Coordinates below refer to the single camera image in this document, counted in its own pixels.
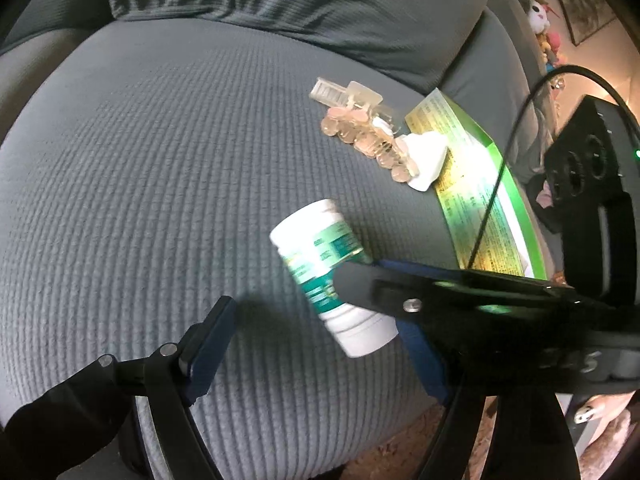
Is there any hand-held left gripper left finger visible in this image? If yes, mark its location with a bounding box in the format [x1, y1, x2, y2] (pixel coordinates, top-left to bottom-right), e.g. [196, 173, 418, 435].
[95, 296, 238, 480]

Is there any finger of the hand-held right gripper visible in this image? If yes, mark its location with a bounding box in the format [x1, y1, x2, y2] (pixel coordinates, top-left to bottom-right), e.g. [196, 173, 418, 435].
[332, 261, 581, 356]
[372, 258, 576, 293]

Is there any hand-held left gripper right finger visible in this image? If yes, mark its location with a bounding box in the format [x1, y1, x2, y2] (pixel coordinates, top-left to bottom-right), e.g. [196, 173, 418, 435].
[397, 320, 583, 480]

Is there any green cardboard box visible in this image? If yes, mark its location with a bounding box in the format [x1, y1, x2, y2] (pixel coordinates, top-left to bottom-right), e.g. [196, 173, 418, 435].
[404, 87, 548, 281]

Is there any large green label pill bottle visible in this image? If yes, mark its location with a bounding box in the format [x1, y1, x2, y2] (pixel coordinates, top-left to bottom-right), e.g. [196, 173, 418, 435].
[270, 199, 400, 358]

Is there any white plastic object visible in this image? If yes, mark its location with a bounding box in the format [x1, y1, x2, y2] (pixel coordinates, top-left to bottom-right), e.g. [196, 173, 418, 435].
[404, 131, 449, 193]

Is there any clear hair claw clip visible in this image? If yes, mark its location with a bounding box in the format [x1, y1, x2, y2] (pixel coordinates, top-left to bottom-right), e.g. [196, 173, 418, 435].
[309, 77, 406, 138]

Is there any person's right hand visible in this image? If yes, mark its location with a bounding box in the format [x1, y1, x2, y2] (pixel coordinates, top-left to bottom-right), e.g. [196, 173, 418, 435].
[574, 391, 640, 427]

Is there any grey sofa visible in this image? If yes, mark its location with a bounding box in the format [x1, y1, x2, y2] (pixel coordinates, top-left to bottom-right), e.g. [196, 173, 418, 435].
[0, 0, 566, 480]

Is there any pile of colourful plush toys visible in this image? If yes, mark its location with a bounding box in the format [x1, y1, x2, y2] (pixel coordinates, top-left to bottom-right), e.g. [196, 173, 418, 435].
[524, 0, 564, 76]

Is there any dark framed picture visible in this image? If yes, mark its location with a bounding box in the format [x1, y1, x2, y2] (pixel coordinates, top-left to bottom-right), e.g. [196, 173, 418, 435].
[546, 0, 618, 46]

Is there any grey sofa cushion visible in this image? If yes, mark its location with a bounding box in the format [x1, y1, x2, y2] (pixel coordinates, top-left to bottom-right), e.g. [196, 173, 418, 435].
[110, 0, 488, 81]

